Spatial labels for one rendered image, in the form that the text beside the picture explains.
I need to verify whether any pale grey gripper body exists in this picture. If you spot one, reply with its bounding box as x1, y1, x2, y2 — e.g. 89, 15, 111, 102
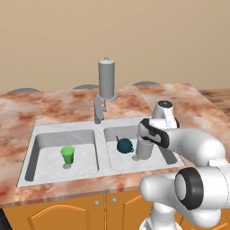
132, 136, 155, 162

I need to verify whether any dark teal teapot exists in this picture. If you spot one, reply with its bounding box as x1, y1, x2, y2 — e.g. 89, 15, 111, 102
115, 135, 135, 155

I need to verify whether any grey double sink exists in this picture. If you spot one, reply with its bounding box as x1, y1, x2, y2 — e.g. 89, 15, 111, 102
16, 116, 187, 189

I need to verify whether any green glass cup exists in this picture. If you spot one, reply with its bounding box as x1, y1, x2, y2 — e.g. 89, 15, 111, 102
60, 145, 76, 165

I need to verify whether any grey stool seat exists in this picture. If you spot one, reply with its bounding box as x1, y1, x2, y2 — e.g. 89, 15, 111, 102
131, 80, 162, 87
6, 87, 41, 94
72, 84, 100, 91

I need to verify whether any grey tap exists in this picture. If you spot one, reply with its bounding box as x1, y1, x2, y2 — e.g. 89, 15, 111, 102
93, 57, 119, 125

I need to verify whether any black appliance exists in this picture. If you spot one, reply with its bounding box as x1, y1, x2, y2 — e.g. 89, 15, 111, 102
0, 208, 13, 230

